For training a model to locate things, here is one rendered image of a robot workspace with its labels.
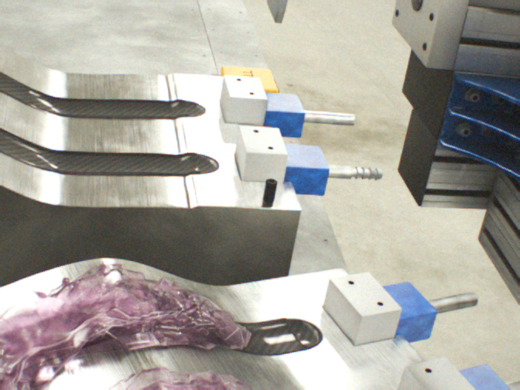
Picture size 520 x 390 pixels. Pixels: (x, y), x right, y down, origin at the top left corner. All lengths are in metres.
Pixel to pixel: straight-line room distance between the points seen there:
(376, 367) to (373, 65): 2.93
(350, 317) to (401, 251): 1.80
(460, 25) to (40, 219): 0.54
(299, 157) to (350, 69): 2.67
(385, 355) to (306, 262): 0.21
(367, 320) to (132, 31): 0.74
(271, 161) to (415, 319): 0.19
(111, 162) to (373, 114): 2.40
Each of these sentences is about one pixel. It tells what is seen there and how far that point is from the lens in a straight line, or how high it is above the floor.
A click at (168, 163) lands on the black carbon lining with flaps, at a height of 0.88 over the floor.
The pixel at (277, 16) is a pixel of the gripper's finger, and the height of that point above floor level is 1.01.
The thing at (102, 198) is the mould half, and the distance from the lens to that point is 0.83.
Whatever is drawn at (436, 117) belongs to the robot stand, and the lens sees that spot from 1.20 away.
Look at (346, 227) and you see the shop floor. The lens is 2.60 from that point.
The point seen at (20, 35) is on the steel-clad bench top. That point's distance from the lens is 1.36.
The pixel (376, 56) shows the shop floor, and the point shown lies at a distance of 3.72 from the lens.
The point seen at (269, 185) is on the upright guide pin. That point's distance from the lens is 0.84.
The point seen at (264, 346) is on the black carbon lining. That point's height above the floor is 0.85.
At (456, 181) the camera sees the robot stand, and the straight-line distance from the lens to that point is 1.24.
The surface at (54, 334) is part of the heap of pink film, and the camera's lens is 0.65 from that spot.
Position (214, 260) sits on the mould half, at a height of 0.84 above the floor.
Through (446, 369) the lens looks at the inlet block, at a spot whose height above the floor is 0.88.
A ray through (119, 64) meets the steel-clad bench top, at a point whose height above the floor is 0.80.
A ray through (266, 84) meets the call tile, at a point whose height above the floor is 0.84.
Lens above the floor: 1.31
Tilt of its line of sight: 29 degrees down
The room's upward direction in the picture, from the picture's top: 10 degrees clockwise
